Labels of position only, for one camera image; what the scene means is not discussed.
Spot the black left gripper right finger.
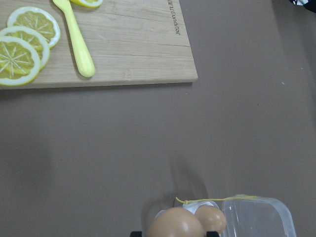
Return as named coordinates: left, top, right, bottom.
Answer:
left=206, top=231, right=219, bottom=237

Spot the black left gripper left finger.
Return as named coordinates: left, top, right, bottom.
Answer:
left=130, top=231, right=143, bottom=237

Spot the clear plastic egg box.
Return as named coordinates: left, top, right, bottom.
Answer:
left=182, top=196, right=297, bottom=237

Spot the lemon slice near knife tip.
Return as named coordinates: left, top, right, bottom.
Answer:
left=70, top=0, right=103, bottom=8

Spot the brown egg in box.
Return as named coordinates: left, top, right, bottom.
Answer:
left=195, top=205, right=227, bottom=234

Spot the yellow string on box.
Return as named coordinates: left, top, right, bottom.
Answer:
left=175, top=194, right=259, bottom=204

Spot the lemon slice back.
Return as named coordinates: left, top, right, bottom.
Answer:
left=7, top=6, right=61, bottom=48

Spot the lemon slice middle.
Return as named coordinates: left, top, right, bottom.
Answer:
left=0, top=26, right=50, bottom=70

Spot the wooden cutting board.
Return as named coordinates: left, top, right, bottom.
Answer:
left=0, top=0, right=198, bottom=88

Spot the brown egg from bowl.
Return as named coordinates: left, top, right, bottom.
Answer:
left=146, top=207, right=205, bottom=237

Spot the lemon slice front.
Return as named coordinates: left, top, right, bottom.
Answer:
left=0, top=36, right=40, bottom=86

